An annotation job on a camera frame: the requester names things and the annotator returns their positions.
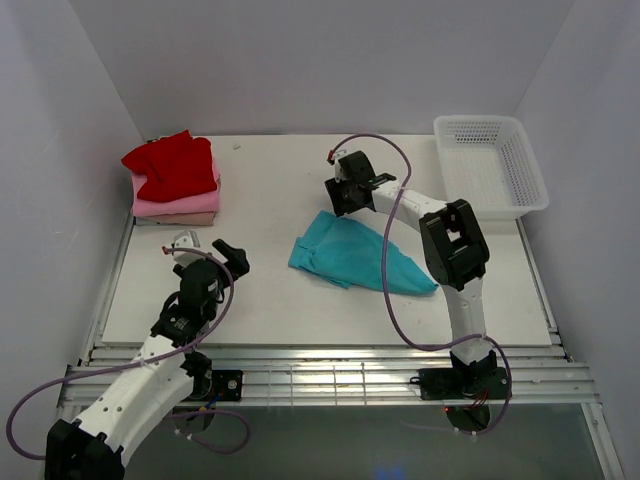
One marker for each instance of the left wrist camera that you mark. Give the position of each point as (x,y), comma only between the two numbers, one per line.
(182,246)

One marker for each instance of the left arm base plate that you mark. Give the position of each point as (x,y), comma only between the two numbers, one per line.
(218,385)

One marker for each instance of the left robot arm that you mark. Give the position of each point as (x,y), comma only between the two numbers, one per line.
(167,370)

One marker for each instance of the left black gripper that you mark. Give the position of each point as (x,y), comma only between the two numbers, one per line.
(240,267)

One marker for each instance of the aluminium frame rail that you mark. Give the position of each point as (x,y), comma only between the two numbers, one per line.
(370,375)

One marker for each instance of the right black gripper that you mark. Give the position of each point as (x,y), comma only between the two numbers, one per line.
(340,206)

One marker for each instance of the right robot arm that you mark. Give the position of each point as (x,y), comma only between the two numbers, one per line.
(454,248)

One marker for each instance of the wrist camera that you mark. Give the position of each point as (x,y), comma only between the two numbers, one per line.
(341,168)
(182,246)

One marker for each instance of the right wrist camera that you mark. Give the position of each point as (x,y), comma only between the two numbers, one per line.
(341,168)

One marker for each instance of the white plastic basket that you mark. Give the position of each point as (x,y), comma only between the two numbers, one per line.
(488,161)

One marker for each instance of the teal t shirt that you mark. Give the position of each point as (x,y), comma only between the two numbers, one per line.
(347,253)

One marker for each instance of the pink folded t shirt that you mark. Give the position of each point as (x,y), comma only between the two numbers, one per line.
(206,202)

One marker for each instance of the red folded t shirt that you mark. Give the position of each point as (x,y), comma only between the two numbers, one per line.
(175,167)

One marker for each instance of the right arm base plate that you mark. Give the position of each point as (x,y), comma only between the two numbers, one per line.
(449,384)

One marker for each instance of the beige folded t shirt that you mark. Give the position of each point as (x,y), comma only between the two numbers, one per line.
(189,219)

